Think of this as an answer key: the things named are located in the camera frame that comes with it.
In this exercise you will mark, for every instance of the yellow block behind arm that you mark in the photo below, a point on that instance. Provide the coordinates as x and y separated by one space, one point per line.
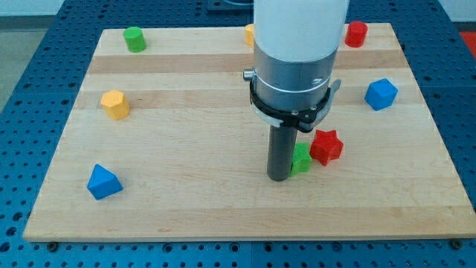
249 35

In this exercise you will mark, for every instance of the green cylinder block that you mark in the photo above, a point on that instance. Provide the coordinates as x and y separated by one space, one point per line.
134 39

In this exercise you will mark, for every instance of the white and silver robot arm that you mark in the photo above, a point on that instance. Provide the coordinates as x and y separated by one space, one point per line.
295 43

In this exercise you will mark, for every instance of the blue cube block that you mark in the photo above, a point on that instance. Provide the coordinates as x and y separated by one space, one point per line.
381 94

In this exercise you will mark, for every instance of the red star block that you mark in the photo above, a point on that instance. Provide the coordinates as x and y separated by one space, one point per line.
326 146

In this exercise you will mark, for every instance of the yellow hexagon block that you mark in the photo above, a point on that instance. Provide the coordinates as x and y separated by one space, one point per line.
115 104

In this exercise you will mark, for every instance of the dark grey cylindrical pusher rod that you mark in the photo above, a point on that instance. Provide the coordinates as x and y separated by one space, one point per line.
281 145

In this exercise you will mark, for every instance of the red cylinder block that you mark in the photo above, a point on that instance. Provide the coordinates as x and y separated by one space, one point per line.
356 34

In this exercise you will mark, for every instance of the green star block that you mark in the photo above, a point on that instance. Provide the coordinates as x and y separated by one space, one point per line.
301 160

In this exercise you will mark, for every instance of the light wooden board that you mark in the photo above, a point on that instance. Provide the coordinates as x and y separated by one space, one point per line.
191 154

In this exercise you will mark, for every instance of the blue triangle block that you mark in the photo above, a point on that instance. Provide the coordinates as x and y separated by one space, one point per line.
103 183

